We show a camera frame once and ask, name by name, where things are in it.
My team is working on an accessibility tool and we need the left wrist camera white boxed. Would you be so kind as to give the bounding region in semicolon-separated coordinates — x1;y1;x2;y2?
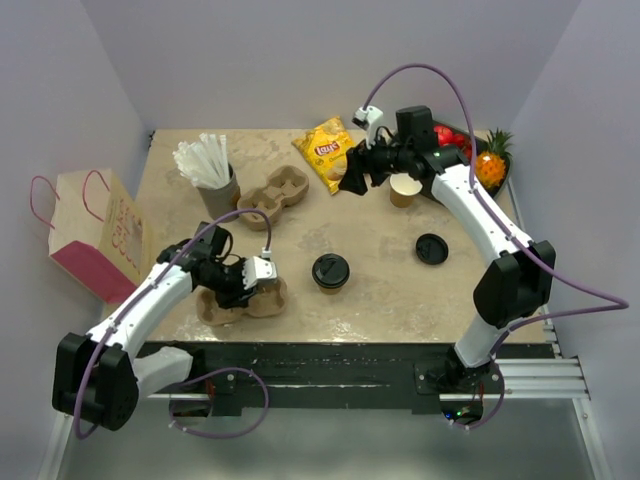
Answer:
242;248;278;290

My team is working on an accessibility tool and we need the orange toy pineapple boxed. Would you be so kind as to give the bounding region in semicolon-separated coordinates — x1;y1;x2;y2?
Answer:
475;129;513;191

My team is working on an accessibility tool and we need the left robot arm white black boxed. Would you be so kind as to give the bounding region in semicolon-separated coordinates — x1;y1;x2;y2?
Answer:
52;221;276;440

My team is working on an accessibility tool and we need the cardboard cup carrier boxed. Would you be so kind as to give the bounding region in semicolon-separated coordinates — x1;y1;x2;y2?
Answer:
237;165;309;226
196;277;288;327

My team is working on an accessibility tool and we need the small red apple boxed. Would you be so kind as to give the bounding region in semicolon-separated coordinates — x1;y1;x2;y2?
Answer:
433;125;455;147

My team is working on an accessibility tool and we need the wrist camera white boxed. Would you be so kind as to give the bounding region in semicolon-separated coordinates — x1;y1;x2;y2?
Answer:
242;248;278;290
352;105;384;149

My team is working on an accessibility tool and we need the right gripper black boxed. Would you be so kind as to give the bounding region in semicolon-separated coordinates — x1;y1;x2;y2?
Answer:
339;128;413;196

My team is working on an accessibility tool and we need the brown paper coffee cup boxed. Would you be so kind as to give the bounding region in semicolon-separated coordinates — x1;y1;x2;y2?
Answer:
389;173;423;208

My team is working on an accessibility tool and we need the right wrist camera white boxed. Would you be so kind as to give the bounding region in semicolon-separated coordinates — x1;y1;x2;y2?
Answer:
352;105;384;149

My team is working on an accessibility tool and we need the grey straw holder cup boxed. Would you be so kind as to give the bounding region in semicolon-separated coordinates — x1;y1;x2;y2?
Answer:
197;165;241;220

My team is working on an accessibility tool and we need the dark green fruit tray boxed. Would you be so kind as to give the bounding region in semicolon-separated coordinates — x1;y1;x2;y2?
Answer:
419;119;512;204

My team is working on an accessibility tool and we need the aluminium rail frame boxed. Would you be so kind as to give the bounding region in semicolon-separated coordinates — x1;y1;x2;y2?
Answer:
40;334;611;479

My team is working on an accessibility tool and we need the paper bag pink white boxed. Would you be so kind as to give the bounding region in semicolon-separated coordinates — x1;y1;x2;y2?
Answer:
33;169;154;304

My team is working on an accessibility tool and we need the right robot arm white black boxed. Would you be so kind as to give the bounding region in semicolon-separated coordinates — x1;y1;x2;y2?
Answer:
339;105;556;393

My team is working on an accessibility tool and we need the yellow Lays chips bag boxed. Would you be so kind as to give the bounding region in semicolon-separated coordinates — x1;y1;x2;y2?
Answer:
292;116;356;195

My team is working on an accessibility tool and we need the black coffee cup lid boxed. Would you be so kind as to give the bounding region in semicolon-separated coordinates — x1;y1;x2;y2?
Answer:
415;233;449;266

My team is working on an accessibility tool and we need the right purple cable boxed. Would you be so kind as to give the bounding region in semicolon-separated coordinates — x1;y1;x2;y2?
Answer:
362;63;630;431

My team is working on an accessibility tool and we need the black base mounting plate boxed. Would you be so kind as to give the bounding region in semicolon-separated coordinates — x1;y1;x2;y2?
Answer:
137;341;556;419

